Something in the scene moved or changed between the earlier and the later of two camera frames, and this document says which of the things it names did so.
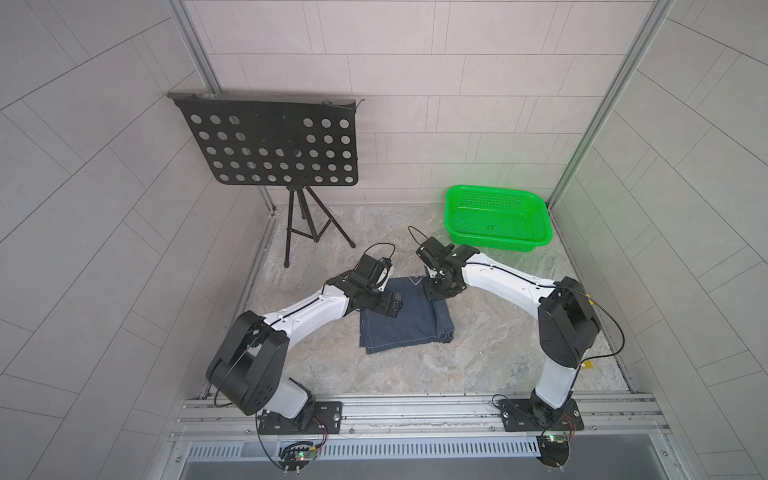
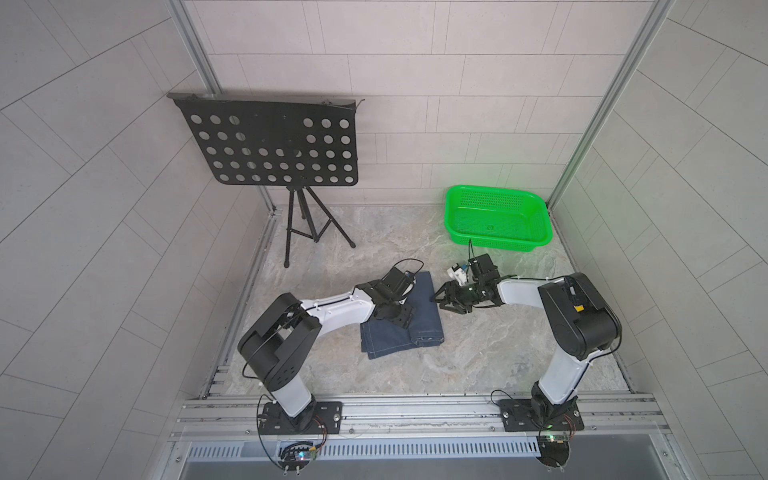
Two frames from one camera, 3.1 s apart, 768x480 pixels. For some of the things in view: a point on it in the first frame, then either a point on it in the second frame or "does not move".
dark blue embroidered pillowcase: [418, 319] does not move
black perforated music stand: [278, 142] does not move
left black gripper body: [378, 300] to [397, 313]
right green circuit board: [553, 448] does not move
